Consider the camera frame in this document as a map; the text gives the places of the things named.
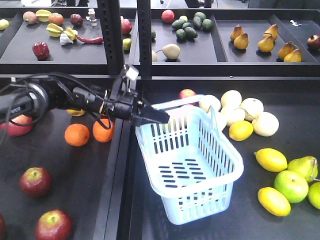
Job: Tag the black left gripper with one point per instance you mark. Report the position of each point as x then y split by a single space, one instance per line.
123 103

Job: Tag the light blue plastic basket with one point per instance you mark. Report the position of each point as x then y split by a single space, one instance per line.
190 163

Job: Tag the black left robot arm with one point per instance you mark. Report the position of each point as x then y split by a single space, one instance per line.
36 94

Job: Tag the red apple behind basket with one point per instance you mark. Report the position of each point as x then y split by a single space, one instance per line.
186 93

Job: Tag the small orange right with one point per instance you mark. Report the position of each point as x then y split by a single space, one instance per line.
101 134

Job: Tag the small orange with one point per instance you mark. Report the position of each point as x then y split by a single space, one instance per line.
101 134
77 135

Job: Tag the yellow round citrus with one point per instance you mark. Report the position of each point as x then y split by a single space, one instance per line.
75 113

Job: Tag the small orange left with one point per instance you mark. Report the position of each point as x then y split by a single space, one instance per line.
77 135

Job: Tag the red chili pepper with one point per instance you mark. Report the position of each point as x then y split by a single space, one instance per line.
96 40

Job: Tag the yellow lemon centre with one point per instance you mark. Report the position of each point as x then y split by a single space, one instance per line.
240 130

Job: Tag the yellow lemon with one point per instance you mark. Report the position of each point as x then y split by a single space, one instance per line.
240 130
271 160
274 201

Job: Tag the white garlic bulb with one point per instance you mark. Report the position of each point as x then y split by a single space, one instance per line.
65 40

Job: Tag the red bell pepper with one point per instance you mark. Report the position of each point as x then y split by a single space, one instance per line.
41 50

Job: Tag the white pear front right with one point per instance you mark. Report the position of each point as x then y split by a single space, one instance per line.
265 124

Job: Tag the red apple lower left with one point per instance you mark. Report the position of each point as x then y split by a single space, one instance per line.
36 182

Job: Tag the red apple far left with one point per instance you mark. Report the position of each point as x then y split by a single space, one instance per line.
17 130

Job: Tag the red apple bottom left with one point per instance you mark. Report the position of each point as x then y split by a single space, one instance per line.
54 225

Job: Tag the yellow lemon bottom right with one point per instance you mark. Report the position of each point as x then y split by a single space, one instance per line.
274 201

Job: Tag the green apple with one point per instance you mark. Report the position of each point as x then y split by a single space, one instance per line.
292 185

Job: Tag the green pear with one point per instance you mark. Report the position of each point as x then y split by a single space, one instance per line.
306 166

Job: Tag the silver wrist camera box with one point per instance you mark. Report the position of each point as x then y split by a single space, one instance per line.
129 72

